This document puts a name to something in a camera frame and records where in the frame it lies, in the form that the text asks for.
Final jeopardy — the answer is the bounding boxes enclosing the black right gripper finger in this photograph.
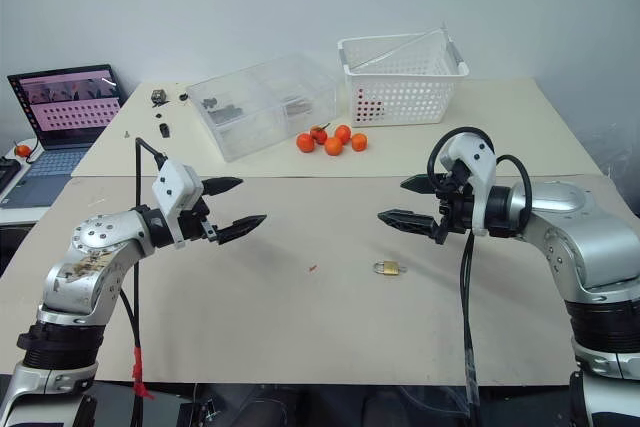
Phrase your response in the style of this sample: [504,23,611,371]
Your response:
[399,172,444,195]
[376,207,441,237]

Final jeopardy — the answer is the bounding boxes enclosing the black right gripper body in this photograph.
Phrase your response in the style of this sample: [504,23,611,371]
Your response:
[433,166,476,247]

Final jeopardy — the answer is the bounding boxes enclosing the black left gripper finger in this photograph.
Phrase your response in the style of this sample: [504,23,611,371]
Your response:
[214,214,268,247]
[200,176,245,199]

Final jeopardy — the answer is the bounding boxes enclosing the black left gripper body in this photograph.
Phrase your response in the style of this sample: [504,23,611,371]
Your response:
[177,193,221,246]

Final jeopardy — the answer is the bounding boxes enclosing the brass padlock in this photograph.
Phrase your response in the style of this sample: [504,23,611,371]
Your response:
[371,259,403,279]

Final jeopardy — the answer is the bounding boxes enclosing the black parts in box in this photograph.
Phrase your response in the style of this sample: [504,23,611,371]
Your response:
[200,93,244,124]

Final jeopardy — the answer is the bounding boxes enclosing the red object inside basket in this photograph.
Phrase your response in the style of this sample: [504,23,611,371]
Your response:
[356,88,387,124]

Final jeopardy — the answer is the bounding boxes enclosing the clear plastic compartment box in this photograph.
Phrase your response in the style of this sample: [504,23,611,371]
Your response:
[185,50,339,164]

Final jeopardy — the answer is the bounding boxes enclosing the white perforated plastic basket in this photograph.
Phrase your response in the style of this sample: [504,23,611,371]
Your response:
[336,21,471,129]

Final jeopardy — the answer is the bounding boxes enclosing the grey parts in box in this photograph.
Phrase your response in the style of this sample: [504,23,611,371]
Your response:
[281,95,314,116]

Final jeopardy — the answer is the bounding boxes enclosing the open laptop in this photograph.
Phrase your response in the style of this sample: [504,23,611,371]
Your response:
[0,63,127,209]

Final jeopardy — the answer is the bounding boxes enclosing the black device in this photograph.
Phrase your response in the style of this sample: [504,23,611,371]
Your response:
[0,156,24,194]

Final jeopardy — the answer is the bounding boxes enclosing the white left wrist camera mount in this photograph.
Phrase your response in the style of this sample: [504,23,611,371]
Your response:
[151,159,204,251]

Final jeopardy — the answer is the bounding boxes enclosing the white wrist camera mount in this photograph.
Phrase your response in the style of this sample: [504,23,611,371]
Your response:
[439,132,498,238]
[151,159,204,251]

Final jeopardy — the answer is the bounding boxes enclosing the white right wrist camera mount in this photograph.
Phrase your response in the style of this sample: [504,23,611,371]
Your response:
[439,132,498,238]

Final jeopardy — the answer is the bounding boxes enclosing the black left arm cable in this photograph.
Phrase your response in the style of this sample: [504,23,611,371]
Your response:
[117,137,169,427]

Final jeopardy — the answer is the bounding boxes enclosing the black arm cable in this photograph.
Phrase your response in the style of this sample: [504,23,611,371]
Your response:
[426,126,534,427]
[117,137,169,427]

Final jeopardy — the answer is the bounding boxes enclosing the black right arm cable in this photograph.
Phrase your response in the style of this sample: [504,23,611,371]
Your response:
[426,126,534,427]

